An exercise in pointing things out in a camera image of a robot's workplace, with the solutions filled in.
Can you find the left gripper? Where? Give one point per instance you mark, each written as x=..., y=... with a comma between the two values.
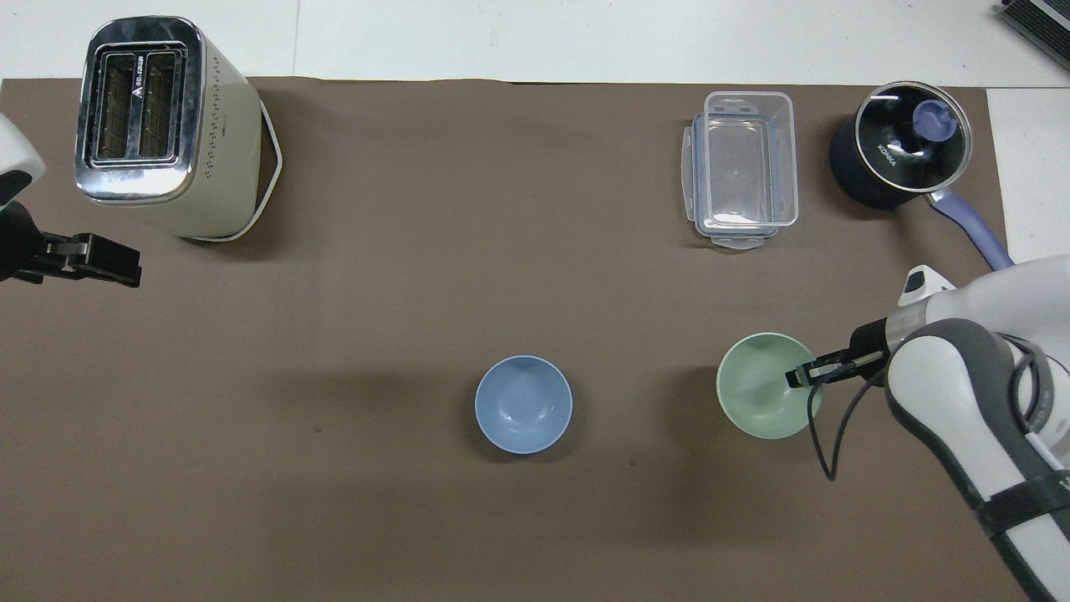
x=17, y=242

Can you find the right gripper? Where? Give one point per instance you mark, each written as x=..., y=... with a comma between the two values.
x=869, y=341

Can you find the green bowl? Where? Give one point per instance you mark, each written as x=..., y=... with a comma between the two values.
x=756, y=393

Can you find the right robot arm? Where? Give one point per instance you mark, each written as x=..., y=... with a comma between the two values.
x=953, y=393

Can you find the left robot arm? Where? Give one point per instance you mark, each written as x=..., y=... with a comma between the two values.
x=15, y=155

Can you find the blue bowl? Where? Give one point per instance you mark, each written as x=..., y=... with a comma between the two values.
x=523, y=405

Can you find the cream and chrome toaster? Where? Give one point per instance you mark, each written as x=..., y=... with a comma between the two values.
x=167, y=142

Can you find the glass pot lid purple knob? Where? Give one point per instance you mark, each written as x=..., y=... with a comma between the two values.
x=911, y=138

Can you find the clear plastic container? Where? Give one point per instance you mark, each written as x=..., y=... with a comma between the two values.
x=748, y=159

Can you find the clear blue-trimmed container lid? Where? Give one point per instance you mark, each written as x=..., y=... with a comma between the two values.
x=689, y=167

